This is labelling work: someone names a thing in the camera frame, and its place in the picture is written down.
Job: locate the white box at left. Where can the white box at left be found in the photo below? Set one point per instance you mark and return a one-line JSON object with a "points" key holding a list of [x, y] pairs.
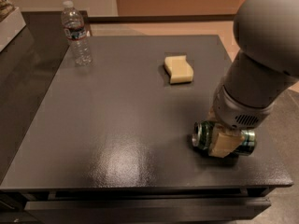
{"points": [[10, 27]]}

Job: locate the clear plastic water bottle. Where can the clear plastic water bottle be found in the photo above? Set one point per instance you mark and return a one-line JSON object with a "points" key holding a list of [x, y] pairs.
{"points": [[75, 32]]}

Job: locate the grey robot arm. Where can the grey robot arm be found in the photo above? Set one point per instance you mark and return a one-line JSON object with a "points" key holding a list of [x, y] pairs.
{"points": [[267, 33]]}

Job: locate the yellow sponge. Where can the yellow sponge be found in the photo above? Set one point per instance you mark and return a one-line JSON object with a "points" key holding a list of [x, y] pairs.
{"points": [[178, 69]]}

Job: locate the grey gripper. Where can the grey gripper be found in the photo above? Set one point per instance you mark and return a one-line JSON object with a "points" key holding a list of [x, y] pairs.
{"points": [[234, 112]]}

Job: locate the green soda can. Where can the green soda can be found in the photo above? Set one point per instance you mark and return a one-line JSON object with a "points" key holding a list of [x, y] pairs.
{"points": [[203, 134]]}

